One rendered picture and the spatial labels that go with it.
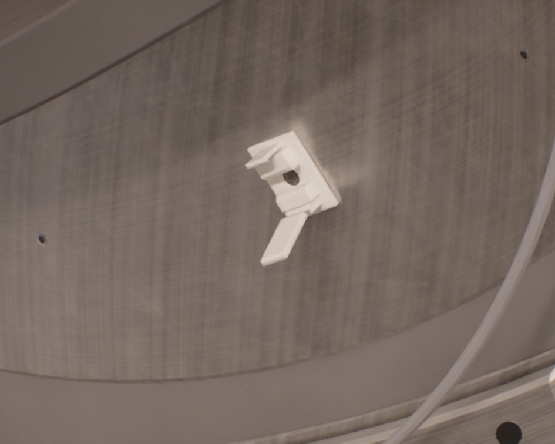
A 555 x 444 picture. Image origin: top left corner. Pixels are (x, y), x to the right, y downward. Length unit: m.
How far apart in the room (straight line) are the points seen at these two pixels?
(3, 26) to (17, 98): 0.03
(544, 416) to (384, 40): 0.12
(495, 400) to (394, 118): 0.08
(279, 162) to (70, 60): 0.07
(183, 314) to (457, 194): 0.11
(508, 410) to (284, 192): 0.09
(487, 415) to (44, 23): 0.17
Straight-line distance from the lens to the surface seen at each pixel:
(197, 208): 0.98
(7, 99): 0.94
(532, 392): 0.94
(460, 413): 0.96
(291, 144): 0.95
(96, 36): 0.91
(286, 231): 0.95
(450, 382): 0.93
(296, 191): 0.96
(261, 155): 0.95
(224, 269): 0.99
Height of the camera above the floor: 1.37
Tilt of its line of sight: 37 degrees down
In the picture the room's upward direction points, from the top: 5 degrees clockwise
